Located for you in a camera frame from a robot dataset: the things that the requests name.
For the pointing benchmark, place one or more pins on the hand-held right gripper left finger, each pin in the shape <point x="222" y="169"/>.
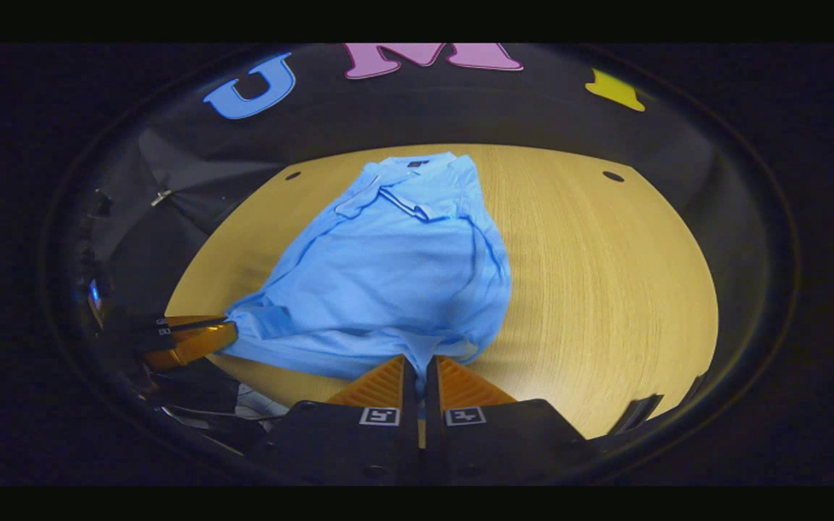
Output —
<point x="410" y="394"/>

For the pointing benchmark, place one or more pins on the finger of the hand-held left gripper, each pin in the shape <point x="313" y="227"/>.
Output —
<point x="185" y="323"/>
<point x="192" y="347"/>

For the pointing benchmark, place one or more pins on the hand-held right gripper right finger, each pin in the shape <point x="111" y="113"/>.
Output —
<point x="431" y="394"/>

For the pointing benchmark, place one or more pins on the light blue T-shirt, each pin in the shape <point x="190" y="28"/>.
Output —
<point x="388" y="275"/>

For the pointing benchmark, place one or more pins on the silver metal cloth clip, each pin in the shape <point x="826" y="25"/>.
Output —
<point x="161" y="196"/>

